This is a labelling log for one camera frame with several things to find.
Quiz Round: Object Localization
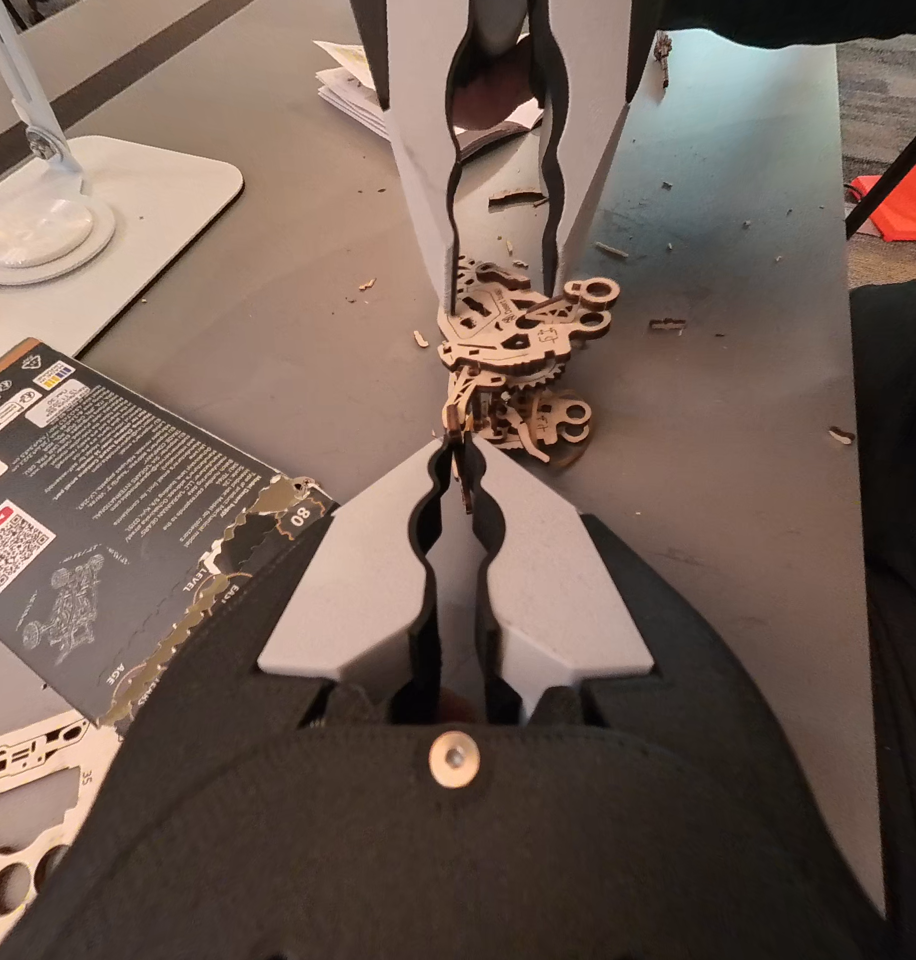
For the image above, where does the black model kit box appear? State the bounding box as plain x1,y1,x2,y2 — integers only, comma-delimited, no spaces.
0,337,340,730

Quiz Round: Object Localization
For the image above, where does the white document stand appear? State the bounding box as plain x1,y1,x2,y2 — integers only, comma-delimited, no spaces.
0,0,246,355

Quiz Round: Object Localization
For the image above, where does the wooden model frame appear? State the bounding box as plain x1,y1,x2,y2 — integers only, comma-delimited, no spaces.
434,255,624,519

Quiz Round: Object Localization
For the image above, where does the punched wooden parts sheet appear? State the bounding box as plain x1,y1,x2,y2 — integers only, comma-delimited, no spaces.
0,708,123,955

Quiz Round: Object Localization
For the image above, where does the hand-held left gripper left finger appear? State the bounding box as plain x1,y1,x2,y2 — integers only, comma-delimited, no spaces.
257,437,449,708

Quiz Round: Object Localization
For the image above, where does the black metal pole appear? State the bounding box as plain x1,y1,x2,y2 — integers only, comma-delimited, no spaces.
845,111,916,241

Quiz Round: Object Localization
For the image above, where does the orange floor object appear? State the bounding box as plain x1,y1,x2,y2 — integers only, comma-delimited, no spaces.
848,153,916,243

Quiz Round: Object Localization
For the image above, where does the person's right hand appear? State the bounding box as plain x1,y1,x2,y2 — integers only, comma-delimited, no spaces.
454,36,543,132

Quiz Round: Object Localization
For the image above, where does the folded instruction booklet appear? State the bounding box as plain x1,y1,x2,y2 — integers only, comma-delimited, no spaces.
313,41,546,164

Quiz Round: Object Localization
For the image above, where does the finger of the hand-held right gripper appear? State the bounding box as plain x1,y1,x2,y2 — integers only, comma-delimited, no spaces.
531,0,637,297
385,0,472,315

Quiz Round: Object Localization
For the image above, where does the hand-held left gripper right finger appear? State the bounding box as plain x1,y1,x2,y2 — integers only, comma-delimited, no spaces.
467,435,655,708

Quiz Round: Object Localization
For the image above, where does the wooden body plate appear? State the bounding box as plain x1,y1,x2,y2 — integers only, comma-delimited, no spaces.
437,256,624,376

